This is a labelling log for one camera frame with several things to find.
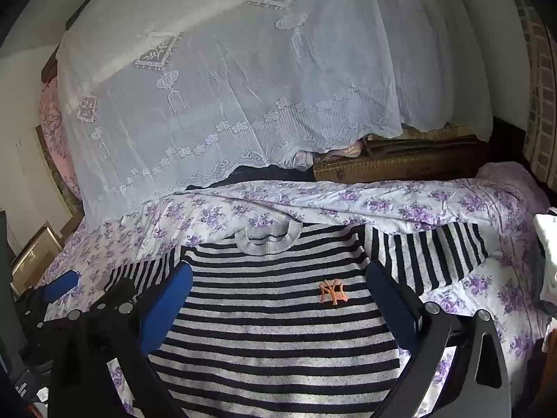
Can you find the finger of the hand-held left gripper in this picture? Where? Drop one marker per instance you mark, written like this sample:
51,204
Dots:
119,289
61,285

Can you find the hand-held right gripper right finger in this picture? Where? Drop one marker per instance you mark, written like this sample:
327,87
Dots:
391,309

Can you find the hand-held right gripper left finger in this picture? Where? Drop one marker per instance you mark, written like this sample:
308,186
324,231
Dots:
172,309

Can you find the black white striped sweater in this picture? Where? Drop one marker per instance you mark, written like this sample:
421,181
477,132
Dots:
270,313

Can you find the purple floral bed sheet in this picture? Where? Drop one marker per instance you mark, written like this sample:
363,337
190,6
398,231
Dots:
391,200

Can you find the brown woven mat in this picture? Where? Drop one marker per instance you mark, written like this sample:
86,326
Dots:
391,163

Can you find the black cloth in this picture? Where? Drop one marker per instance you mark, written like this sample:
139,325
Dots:
252,176

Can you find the pink striped cloth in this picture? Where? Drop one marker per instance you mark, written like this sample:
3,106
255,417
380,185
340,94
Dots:
348,150

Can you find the pink floral cloth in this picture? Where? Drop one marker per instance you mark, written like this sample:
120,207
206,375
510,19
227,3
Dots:
50,113

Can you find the white garment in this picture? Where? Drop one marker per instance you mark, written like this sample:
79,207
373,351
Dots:
548,235

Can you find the dark wooden headboard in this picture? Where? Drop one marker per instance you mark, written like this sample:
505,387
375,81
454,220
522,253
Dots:
50,67

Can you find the white lace cover cloth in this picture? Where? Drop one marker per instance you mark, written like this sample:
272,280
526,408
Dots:
239,74

